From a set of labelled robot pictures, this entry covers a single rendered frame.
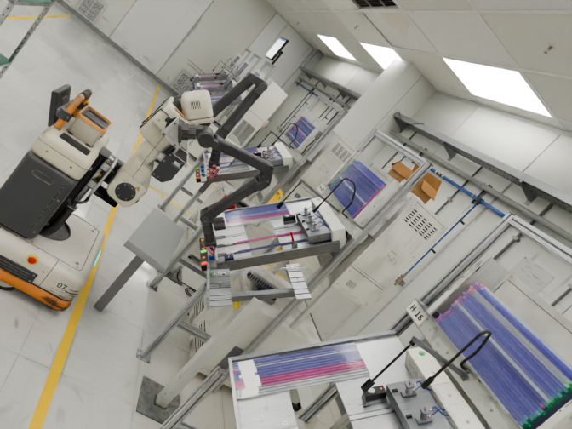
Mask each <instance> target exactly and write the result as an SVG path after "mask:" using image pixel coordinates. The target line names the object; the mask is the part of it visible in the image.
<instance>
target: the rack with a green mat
mask: <svg viewBox="0 0 572 429"><path fill-rule="evenodd" d="M7 1H8V2H9V3H8V4H7V6H6V7H5V8H4V10H3V12H2V13H1V14H0V26H1V25H2V23H3V22H4V21H5V19H6V18H7V16H8V15H9V13H10V12H11V10H12V9H13V7H14V6H15V5H21V6H45V7H44V9H43V11H42V12H41V13H40V15H39V16H38V17H37V19H36V20H35V22H34V23H33V24H32V26H31V28H30V29H29V31H28V32H27V34H26V35H25V36H24V37H23V39H22V40H21V42H20V44H19V45H18V46H17V48H16V49H15V51H14V52H13V53H12V55H11V56H10V57H9V59H8V58H7V57H5V56H4V55H2V54H1V53H0V68H1V67H2V70H1V71H0V79H1V78H2V77H3V75H4V73H5V72H6V71H7V70H8V68H9V67H10V65H11V64H12V62H13V61H14V59H15V58H16V56H17V55H18V53H19V52H20V51H21V50H22V48H23V47H24V45H25V44H26V42H27V41H28V39H29V38H30V36H31V35H32V33H33V32H34V31H35V30H36V28H37V26H38V25H39V23H40V22H41V21H42V19H43V17H44V16H45V15H46V14H47V12H48V11H49V9H50V8H51V6H52V5H53V3H54V2H55V0H7Z"/></svg>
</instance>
